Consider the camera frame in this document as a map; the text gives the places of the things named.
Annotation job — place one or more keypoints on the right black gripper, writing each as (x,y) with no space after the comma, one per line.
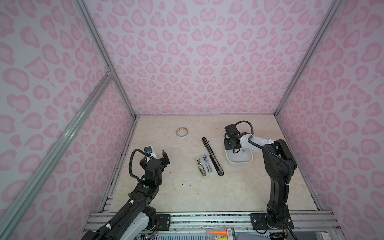
(226,145)

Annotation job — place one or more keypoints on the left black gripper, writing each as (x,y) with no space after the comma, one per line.
(166,160)

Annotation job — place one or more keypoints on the black stapler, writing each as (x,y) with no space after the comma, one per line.
(213,158)

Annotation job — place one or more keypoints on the light blue mini stapler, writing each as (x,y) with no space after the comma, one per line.
(207,164)

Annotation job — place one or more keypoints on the white mini stapler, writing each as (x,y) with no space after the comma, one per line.
(201,168)

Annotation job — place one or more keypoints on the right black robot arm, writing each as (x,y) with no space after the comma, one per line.
(279,164)

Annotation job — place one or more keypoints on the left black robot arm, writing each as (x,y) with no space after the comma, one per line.
(136,215)

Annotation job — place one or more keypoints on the white plastic tray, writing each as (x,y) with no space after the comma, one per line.
(241,156)

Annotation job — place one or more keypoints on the white tape roll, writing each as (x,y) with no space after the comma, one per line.
(182,132)

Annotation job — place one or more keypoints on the orange marker pen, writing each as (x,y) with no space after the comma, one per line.
(218,232)

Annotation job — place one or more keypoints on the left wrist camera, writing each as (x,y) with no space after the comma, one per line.
(150,153)

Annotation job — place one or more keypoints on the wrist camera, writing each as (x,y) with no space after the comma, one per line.
(150,153)
(231,131)

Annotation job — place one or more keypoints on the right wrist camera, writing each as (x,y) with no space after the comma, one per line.
(231,131)

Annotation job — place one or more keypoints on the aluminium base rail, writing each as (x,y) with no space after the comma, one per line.
(308,225)

